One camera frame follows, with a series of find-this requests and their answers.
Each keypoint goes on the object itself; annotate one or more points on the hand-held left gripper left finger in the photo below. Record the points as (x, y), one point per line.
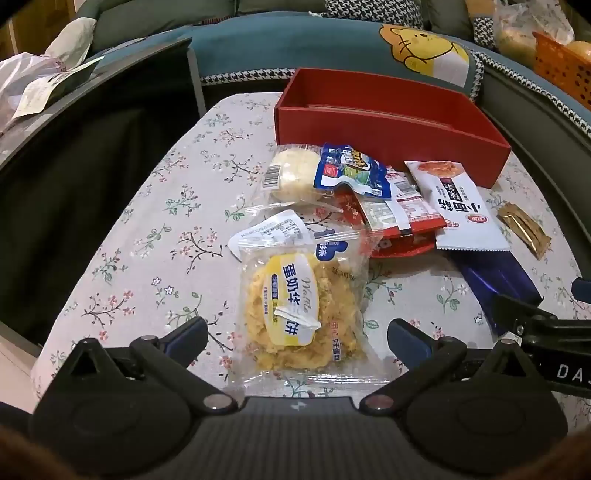
(191, 337)

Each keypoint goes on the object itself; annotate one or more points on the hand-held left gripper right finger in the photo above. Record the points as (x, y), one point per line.
(406, 344)

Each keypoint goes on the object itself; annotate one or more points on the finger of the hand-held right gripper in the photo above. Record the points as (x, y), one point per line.
(582, 290)
(512, 311)

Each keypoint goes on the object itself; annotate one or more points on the dark blue foil packet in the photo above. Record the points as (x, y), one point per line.
(494, 281)

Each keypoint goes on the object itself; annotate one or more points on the gold foil packet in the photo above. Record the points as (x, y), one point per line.
(524, 228)

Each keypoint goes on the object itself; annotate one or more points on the red snack bag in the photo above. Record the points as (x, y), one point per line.
(397, 244)

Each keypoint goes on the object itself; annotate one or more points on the yellow waffle packet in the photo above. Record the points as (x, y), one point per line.
(286, 295)

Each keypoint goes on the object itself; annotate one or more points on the white noodle snack packet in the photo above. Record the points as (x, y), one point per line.
(457, 207)

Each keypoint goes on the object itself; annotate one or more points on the blue snack packet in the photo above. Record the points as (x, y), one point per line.
(351, 170)

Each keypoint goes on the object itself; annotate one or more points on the round white bun packet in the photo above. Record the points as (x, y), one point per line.
(295, 173)

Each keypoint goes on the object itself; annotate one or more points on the red cardboard box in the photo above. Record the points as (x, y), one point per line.
(369, 134)

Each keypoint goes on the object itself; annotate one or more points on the floral tablecloth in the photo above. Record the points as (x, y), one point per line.
(152, 258)

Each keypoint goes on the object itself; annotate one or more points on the green sofa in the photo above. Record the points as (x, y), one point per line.
(531, 115)

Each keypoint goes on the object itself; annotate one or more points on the orange plastic basket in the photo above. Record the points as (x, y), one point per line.
(563, 69)

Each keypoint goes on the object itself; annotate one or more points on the teal houndstooth trim sofa cover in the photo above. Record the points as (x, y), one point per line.
(508, 64)

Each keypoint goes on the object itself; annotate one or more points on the yellow round fruit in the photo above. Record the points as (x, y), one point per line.
(579, 47)

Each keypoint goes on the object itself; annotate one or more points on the clear plastic food bag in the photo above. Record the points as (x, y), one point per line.
(517, 32)

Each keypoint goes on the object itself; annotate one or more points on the houndstooth pillow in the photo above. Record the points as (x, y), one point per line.
(482, 25)
(369, 11)

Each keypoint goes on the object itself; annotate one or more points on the white paper slip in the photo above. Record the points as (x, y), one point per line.
(46, 90)

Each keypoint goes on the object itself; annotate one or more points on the teal cartoon print cushion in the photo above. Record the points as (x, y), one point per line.
(277, 50)

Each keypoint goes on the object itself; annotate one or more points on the white plastic bag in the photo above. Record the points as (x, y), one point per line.
(18, 78)

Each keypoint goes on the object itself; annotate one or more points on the cream cloth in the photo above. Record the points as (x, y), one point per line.
(71, 39)

